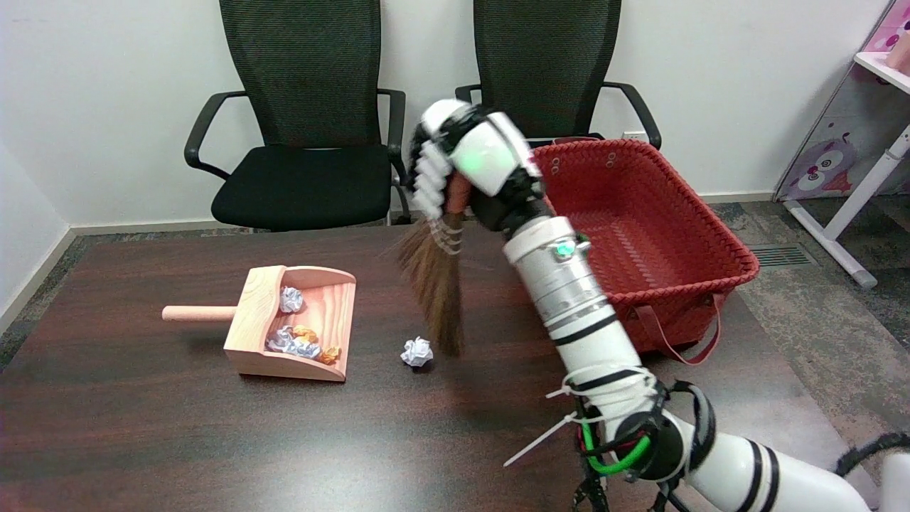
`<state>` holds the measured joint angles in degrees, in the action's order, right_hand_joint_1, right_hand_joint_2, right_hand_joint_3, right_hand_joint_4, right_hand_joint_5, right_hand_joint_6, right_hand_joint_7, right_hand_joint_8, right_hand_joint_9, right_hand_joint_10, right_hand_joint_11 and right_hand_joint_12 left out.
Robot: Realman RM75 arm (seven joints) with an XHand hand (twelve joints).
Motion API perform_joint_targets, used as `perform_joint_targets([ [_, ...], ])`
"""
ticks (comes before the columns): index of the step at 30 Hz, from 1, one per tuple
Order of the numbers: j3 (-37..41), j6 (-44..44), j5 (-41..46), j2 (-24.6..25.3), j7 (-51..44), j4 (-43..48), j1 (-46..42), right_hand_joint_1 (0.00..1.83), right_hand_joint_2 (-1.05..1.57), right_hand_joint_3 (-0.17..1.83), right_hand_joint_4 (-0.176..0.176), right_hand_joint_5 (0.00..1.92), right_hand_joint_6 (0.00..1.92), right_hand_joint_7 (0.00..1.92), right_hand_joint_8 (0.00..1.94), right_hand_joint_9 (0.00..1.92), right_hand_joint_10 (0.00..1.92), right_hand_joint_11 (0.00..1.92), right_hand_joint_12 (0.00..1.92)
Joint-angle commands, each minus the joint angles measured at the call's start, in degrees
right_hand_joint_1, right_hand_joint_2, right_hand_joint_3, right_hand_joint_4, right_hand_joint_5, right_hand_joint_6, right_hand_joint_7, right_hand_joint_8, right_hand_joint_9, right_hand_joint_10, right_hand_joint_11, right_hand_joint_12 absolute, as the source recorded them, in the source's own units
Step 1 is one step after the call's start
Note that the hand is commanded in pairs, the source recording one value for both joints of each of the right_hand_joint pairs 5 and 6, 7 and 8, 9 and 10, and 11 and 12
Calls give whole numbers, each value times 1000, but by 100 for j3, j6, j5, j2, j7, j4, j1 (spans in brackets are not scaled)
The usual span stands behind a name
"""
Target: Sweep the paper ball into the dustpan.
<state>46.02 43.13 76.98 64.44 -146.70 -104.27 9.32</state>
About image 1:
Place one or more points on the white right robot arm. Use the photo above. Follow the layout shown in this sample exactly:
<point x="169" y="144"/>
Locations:
<point x="576" y="291"/>

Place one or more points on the pink owl print shelf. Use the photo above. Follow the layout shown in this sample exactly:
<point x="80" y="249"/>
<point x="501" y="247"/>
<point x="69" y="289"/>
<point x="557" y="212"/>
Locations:
<point x="832" y="163"/>

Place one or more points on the wooden dustpan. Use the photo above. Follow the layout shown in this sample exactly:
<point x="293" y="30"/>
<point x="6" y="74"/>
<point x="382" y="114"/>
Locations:
<point x="334" y="313"/>

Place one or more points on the brown straw hand broom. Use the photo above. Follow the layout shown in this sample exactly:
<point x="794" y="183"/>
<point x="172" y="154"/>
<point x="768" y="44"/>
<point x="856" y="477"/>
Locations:
<point x="437" y="284"/>

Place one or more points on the orange paper ball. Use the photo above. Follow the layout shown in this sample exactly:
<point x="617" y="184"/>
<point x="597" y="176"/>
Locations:
<point x="328" y="354"/>
<point x="304" y="333"/>

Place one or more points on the white wall socket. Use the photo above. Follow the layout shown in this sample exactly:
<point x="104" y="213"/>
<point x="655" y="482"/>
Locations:
<point x="633" y="135"/>

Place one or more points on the white zip tie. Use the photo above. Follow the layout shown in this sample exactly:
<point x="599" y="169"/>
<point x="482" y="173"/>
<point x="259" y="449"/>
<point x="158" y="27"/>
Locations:
<point x="540" y="444"/>

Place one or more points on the pink cylindrical container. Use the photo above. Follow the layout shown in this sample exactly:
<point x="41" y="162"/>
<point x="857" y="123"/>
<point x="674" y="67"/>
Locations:
<point x="899" y="53"/>

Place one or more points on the white desk leg frame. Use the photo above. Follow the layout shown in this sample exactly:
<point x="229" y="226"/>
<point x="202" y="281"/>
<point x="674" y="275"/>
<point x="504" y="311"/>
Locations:
<point x="864" y="192"/>

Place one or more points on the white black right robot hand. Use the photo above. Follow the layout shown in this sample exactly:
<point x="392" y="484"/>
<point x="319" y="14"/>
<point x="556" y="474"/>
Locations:
<point x="490" y="156"/>

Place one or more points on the large white paper ball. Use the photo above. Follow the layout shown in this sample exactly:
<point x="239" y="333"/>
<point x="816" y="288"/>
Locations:
<point x="304" y="348"/>

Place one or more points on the grey floor vent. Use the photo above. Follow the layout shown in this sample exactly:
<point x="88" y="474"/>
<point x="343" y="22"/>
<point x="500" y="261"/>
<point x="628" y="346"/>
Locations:
<point x="782" y="255"/>

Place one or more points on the red woven basket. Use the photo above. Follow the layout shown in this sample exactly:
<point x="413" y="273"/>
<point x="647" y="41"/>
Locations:
<point x="675" y="213"/>

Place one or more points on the black mesh office chair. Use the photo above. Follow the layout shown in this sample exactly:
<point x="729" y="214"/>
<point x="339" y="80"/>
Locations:
<point x="540" y="57"/>
<point x="306" y="185"/>

